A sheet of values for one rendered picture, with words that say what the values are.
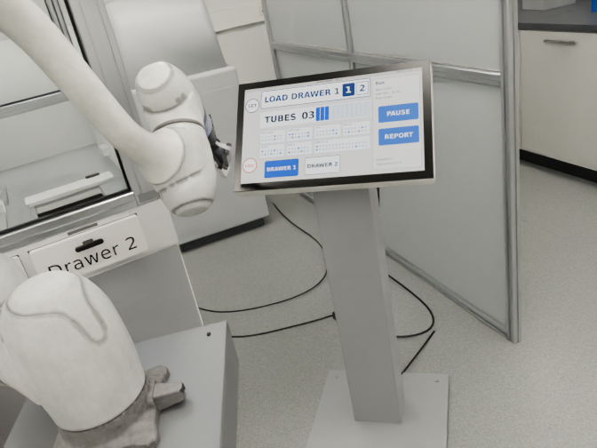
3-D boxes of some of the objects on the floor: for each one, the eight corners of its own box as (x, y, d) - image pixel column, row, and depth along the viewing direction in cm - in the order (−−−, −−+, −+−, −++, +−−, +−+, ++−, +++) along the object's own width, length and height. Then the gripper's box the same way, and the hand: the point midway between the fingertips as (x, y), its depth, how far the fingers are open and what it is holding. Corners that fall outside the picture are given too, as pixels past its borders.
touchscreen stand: (445, 500, 163) (412, 178, 119) (298, 485, 176) (220, 191, 133) (449, 380, 205) (425, 110, 162) (330, 375, 219) (280, 125, 175)
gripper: (226, 118, 120) (253, 163, 143) (171, 109, 124) (207, 154, 146) (215, 149, 118) (245, 190, 141) (161, 140, 122) (198, 180, 144)
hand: (221, 166), depth 140 cm, fingers closed
